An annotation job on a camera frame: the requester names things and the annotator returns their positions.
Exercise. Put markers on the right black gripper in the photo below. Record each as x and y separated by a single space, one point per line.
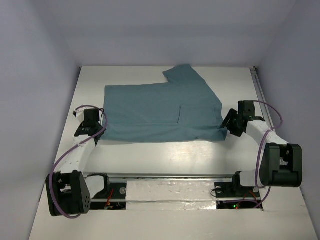
227 122

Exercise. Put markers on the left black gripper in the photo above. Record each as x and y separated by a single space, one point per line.
88 129

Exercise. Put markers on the teal t shirt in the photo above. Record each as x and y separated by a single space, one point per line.
182 109

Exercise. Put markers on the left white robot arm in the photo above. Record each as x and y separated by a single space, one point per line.
69 189

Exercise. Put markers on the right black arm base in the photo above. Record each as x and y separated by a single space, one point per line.
233 196

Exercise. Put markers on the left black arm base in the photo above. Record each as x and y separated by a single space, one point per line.
112 197

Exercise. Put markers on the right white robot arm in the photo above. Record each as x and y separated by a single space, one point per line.
278 164

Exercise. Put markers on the aluminium right side rail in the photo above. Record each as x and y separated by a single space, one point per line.
260 96

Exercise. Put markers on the aluminium rail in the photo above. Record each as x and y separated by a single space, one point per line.
260 96
143 176

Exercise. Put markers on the aluminium front rail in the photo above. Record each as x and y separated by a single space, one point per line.
143 176

